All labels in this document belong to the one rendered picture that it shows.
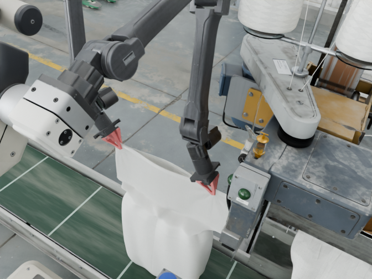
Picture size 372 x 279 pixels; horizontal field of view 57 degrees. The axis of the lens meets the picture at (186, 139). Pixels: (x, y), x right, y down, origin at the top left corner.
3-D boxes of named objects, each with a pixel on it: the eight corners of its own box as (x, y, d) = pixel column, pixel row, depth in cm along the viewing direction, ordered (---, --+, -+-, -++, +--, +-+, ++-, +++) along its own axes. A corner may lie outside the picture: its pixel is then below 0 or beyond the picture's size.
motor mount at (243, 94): (222, 115, 124) (230, 76, 113) (229, 107, 128) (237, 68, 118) (297, 146, 114) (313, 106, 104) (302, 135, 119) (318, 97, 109)
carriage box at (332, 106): (254, 175, 120) (278, 101, 100) (283, 127, 143) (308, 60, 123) (324, 206, 112) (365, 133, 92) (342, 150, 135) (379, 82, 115)
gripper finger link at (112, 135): (134, 140, 128) (119, 119, 126) (122, 150, 123) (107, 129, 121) (124, 144, 133) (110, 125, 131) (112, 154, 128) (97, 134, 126)
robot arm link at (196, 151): (181, 144, 107) (194, 145, 103) (194, 133, 111) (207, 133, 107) (188, 162, 109) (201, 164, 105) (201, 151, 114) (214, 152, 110)
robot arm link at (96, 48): (68, 66, 70) (84, 69, 67) (96, 29, 73) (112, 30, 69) (96, 92, 77) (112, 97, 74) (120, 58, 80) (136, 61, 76)
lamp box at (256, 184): (226, 198, 83) (233, 172, 77) (234, 187, 86) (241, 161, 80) (255, 212, 80) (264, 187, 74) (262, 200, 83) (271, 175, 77)
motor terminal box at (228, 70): (215, 102, 123) (221, 74, 116) (216, 87, 131) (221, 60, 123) (238, 105, 123) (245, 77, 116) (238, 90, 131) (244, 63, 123)
